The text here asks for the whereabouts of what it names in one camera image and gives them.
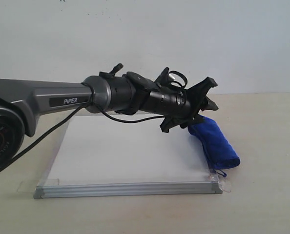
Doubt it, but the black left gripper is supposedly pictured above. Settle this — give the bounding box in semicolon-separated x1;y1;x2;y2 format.
145;77;219;133

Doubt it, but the blue cloth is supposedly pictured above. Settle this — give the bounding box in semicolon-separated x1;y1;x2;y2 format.
187;116;241;178

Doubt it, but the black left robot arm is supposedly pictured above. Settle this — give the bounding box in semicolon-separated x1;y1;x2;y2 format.
0;69;218;167

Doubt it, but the white board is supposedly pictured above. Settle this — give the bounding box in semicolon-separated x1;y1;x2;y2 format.
34;114;217;199

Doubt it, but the clear tape front right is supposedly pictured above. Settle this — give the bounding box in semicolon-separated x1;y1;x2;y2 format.
208;174;232;194

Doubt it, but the clear tape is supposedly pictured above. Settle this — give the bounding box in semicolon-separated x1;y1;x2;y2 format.
17;179;60;194
208;174;232;194

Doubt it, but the clear tape front left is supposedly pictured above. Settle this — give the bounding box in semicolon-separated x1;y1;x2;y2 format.
17;179;60;194

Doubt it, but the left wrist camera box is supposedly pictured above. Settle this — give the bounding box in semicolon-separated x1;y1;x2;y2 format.
154;67;188;90

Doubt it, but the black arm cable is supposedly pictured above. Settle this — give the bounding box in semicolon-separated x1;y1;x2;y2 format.
0;63;188;180

